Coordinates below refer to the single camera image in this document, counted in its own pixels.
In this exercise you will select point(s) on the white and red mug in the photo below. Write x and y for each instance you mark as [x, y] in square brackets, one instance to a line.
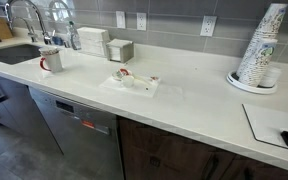
[54, 62]

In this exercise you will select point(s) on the short printed paper cup stack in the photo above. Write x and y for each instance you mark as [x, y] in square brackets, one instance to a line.
[259, 63]

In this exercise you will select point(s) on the small red patterned plate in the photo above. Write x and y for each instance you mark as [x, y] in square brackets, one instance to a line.
[119, 73]

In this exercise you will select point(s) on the clear bottle green cap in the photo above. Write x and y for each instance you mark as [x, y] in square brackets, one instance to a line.
[74, 38]

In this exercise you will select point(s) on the white light switch plate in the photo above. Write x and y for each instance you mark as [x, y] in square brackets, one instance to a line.
[120, 20]

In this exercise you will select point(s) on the white round tray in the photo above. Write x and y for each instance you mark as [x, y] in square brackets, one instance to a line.
[237, 84]

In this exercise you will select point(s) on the white box container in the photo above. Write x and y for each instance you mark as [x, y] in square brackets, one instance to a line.
[92, 40]

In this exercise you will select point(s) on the white paper mat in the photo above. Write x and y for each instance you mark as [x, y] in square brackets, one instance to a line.
[144, 88]

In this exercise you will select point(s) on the small red white packet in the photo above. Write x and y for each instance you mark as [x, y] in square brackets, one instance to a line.
[154, 79]

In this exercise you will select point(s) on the grey napkin holder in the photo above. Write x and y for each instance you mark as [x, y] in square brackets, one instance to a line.
[126, 52]

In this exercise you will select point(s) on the dark wood sink cabinet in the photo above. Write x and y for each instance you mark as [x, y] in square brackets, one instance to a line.
[20, 113]

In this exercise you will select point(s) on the wooden cutting board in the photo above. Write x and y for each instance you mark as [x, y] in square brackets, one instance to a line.
[1, 28]

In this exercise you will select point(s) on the white flat board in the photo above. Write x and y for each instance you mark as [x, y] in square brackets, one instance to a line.
[267, 123]

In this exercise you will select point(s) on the white lid stack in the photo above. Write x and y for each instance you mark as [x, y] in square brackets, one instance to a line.
[272, 77]

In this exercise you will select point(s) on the tall chrome faucet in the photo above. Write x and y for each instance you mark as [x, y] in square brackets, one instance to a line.
[46, 35]

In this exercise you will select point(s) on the steel undermount sink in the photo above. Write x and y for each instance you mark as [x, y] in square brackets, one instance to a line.
[14, 54]

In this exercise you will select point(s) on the stainless steel dishwasher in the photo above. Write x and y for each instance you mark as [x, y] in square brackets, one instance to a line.
[80, 133]

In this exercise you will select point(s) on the white wall outlet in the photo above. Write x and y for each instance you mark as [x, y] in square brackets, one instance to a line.
[141, 21]
[208, 26]

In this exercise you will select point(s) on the tall printed paper cup stack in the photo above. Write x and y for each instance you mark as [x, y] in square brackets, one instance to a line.
[270, 23]

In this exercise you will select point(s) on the small white cup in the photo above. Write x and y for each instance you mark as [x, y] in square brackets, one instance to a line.
[128, 82]

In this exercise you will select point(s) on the blue sponge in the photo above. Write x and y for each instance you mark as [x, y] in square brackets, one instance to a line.
[57, 41]

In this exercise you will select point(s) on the small chrome faucet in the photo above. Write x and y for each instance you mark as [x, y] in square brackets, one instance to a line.
[32, 34]

